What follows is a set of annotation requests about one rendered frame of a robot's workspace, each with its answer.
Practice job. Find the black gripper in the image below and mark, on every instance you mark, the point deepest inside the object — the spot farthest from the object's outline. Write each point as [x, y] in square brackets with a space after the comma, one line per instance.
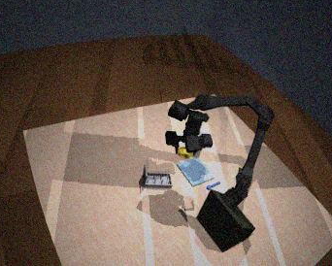
[173, 140]

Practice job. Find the yellow round plate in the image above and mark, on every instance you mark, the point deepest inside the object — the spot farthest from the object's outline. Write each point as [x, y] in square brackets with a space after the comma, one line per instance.
[183, 154]

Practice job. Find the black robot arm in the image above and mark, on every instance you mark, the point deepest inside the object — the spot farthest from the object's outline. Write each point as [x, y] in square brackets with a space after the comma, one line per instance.
[180, 111]

